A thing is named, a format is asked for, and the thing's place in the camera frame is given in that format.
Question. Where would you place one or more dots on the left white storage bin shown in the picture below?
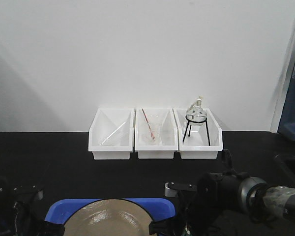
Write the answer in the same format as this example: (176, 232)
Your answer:
(104, 123)

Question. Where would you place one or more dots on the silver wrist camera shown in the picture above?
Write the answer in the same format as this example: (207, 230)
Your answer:
(29, 193)
(172, 188)

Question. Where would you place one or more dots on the white storage bin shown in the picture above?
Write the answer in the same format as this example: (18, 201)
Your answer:
(104, 123)
(196, 145)
(168, 133)

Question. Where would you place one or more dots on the glass alcohol lamp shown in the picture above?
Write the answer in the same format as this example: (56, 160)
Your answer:
(195, 114)

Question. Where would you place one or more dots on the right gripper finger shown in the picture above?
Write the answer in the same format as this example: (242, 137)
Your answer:
(166, 227)

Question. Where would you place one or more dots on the black wire tripod stand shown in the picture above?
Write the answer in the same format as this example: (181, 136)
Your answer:
(188, 129)

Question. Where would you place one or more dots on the blue plastic tray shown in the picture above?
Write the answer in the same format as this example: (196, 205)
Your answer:
(59, 212)

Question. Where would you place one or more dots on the right white storage bin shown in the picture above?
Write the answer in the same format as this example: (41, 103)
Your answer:
(196, 145)

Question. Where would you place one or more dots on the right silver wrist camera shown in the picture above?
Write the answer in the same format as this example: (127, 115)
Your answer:
(172, 188)

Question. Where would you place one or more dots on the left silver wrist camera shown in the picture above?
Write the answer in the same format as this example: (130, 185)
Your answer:
(29, 193)

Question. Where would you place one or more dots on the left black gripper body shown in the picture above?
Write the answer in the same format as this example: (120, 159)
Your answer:
(21, 219)

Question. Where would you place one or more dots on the clear glass stirring rod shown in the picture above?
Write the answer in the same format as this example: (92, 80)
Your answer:
(115, 138)

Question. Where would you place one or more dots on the clear glass beaker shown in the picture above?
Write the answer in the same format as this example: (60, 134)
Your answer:
(146, 134)

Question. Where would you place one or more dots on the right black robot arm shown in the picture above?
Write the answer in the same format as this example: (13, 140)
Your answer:
(252, 196)

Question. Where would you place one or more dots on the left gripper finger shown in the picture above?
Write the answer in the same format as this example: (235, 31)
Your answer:
(51, 229)

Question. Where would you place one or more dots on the black sink basin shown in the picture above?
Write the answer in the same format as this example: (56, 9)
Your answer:
(287, 163)

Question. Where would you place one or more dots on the middle white storage bin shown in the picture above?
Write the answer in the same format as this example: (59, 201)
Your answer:
(168, 133)

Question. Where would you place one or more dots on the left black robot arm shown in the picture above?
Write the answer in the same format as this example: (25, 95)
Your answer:
(5, 193)

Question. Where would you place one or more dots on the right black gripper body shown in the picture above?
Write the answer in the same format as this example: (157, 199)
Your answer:
(197, 212)

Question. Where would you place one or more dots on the beige plate with black rim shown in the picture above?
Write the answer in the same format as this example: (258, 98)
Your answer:
(110, 217)

